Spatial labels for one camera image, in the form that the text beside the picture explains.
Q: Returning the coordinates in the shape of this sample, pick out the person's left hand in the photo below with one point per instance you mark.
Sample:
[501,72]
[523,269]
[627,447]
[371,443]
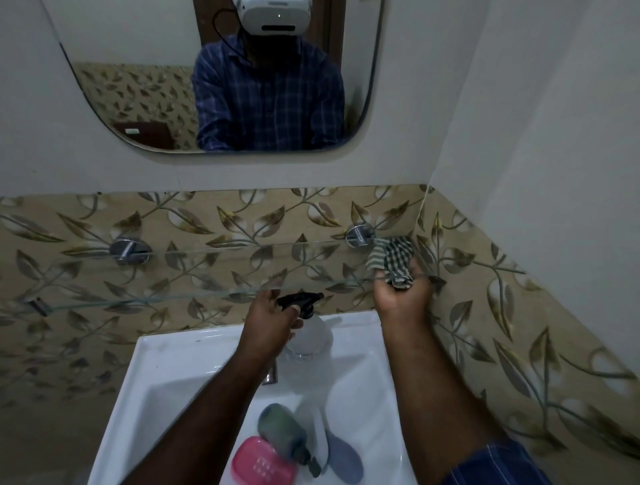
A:
[265,322]

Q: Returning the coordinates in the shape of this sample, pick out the person's right hand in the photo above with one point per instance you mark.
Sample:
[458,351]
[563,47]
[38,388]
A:
[402,305]

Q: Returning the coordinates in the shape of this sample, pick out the person's right thumb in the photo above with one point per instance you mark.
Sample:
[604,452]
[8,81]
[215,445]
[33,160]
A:
[383,283]

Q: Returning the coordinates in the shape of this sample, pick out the person's left thumb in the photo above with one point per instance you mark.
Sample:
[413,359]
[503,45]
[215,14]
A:
[272,296]

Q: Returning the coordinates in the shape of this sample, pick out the green checked cloth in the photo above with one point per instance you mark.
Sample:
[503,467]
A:
[392,257]

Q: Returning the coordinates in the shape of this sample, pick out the clear spray bottle black trigger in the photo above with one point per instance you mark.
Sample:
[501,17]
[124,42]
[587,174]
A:
[314,339]

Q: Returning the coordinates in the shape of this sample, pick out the person's right forearm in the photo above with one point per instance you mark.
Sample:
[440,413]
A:
[440,399]

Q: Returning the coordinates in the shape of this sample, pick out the person's left forearm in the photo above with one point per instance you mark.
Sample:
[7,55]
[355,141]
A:
[210,414]

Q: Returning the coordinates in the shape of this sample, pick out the chrome faucet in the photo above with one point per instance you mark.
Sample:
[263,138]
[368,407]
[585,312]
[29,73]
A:
[271,374]

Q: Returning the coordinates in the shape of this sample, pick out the grey-green plastic bottle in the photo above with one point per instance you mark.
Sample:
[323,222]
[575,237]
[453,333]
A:
[282,429]

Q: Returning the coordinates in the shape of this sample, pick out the white ceramic sink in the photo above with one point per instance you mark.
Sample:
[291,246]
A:
[165,379]

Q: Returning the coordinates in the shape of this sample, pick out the pink soap case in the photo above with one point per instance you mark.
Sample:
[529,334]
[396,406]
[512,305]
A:
[260,462]

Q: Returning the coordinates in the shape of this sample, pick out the blue-grey oval lid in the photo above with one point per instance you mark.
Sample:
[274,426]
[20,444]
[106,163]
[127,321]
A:
[345,459]

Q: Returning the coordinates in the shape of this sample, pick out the blue checked shirt sleeve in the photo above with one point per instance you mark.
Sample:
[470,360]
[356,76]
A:
[500,464]

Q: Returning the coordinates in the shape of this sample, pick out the metal shelf end clip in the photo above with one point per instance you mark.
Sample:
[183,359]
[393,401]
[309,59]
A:
[37,306]

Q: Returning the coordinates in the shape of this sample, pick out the chrome shelf bracket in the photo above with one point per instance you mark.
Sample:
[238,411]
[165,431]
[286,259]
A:
[129,250]
[357,235]

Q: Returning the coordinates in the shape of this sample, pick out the glass wall shelf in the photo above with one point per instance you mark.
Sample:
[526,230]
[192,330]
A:
[200,272]

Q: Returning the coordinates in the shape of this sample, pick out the rounded wall mirror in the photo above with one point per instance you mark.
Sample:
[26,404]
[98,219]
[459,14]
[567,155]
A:
[125,75]

